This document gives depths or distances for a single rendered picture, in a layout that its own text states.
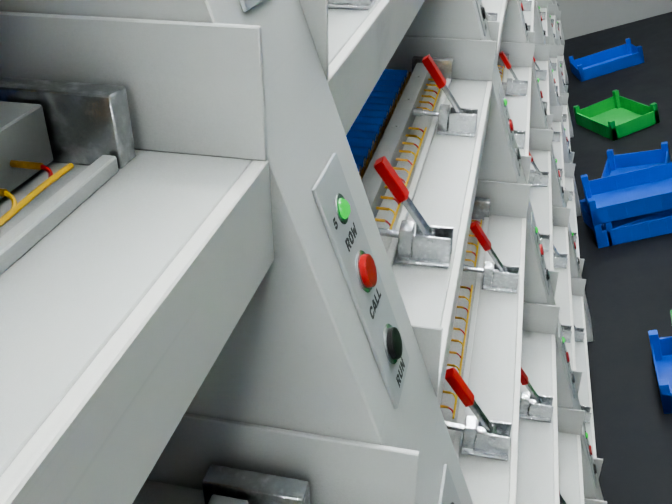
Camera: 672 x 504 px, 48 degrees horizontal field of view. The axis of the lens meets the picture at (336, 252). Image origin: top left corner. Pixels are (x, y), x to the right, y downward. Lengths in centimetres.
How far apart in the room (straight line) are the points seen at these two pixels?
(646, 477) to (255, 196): 147
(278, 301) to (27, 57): 14
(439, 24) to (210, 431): 70
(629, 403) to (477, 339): 106
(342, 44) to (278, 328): 18
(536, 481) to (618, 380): 100
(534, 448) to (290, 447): 64
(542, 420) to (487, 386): 26
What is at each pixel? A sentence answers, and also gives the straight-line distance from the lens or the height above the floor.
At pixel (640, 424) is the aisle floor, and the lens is 181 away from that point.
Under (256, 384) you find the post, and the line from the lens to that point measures 35.
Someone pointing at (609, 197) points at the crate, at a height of 8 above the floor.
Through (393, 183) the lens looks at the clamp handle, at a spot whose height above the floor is 101.
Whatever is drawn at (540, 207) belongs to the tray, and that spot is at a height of 55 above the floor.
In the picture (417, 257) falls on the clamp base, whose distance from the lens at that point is 58.
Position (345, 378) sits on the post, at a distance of 34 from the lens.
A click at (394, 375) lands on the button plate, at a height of 100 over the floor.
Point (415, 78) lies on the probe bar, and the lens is 92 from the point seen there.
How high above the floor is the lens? 122
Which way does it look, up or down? 25 degrees down
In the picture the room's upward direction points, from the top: 21 degrees counter-clockwise
